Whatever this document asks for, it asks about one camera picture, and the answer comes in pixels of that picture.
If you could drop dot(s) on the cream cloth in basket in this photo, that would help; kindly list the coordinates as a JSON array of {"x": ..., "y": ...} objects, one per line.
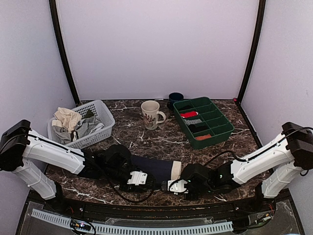
[{"x": 66, "y": 118}]

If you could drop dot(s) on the red rolled sock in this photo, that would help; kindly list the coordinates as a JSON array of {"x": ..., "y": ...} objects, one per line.
[{"x": 189, "y": 114}]

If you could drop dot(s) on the grey patterned rolled sock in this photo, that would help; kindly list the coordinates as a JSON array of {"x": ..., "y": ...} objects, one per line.
[{"x": 192, "y": 121}]

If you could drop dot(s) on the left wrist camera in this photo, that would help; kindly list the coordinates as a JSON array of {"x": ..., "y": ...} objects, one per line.
[{"x": 117, "y": 156}]

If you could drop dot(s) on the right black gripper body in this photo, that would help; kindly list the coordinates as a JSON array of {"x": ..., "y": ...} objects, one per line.
[{"x": 203, "y": 189}]

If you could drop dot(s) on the cream floral mug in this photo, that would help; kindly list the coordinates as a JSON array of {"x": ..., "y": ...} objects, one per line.
[{"x": 152, "y": 116}]

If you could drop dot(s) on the black front rail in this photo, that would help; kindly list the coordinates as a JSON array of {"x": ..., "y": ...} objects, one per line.
[{"x": 95, "y": 210}]

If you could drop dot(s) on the white plastic laundry basket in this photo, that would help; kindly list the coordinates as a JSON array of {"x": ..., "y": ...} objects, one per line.
[{"x": 95, "y": 108}]

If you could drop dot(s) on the dark blue mug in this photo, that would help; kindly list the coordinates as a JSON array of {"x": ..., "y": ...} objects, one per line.
[{"x": 173, "y": 98}]

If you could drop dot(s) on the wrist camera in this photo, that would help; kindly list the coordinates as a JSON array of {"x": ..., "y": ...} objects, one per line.
[
  {"x": 117, "y": 156},
  {"x": 195, "y": 172}
]

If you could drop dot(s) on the right black frame post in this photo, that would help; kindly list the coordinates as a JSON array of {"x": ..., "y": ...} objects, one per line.
[{"x": 253, "y": 50}]

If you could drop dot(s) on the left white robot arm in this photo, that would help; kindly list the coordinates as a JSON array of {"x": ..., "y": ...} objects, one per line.
[{"x": 20, "y": 145}]

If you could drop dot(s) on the orange rolled sock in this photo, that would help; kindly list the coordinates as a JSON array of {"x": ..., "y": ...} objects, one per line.
[{"x": 203, "y": 137}]

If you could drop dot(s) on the black frame post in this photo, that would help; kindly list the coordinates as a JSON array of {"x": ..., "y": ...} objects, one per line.
[
  {"x": 62, "y": 50},
  {"x": 253, "y": 50}
]

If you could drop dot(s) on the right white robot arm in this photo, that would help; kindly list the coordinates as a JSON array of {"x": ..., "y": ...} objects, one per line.
[{"x": 290, "y": 154}]

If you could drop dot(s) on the left black frame post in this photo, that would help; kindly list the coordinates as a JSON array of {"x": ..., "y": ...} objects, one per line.
[{"x": 62, "y": 50}]

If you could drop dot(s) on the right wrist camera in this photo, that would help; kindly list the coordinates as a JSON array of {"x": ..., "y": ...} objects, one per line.
[{"x": 195, "y": 172}]

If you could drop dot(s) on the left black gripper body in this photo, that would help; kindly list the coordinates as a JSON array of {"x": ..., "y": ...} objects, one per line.
[{"x": 111, "y": 174}]

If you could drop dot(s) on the green divided organizer tray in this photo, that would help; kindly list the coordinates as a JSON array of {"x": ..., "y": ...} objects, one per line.
[{"x": 219, "y": 127}]

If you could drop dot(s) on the navy underwear white waistband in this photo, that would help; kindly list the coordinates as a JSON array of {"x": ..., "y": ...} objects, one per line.
[{"x": 162, "y": 170}]

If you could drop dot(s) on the black rolled sock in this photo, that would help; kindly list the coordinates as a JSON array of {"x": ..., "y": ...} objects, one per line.
[{"x": 194, "y": 128}]

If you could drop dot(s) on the grey garment in basket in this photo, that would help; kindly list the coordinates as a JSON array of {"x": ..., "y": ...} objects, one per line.
[{"x": 83, "y": 128}]

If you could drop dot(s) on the white slotted cable duct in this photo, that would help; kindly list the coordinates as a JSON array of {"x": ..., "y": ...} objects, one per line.
[{"x": 124, "y": 227}]

